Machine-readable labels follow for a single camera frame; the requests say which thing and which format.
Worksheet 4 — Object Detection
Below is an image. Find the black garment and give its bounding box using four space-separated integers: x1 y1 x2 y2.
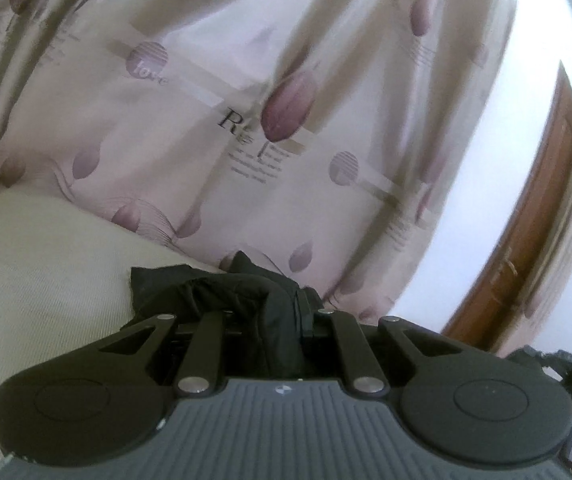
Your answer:
128 250 327 380

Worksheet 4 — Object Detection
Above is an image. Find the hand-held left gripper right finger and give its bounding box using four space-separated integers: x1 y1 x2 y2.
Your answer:
310 308 450 396

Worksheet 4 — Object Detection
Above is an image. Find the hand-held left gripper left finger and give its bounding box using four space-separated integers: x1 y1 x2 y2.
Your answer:
96 311 240 396

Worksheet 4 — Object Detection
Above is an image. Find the tulip print curtain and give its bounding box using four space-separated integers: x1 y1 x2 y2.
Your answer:
0 0 518 328

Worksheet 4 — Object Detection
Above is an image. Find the brown wooden door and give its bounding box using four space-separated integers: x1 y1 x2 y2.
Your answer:
438 60 572 357

